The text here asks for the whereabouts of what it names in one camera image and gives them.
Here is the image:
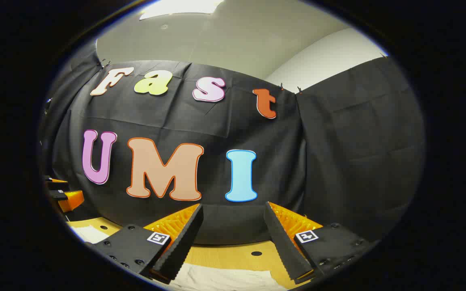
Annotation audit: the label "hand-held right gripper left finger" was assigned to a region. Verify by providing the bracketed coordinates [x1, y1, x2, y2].
[84, 203, 204, 284]

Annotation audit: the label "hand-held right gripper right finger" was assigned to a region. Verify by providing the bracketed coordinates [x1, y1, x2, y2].
[264, 202, 379, 285]

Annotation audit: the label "white jeans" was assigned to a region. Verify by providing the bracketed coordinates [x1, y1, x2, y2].
[71, 226, 288, 291]

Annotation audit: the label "black backdrop cloth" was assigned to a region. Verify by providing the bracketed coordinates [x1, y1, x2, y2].
[38, 38, 426, 247]

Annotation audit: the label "ceiling light panel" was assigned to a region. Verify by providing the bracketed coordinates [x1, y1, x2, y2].
[139, 0, 225, 21]

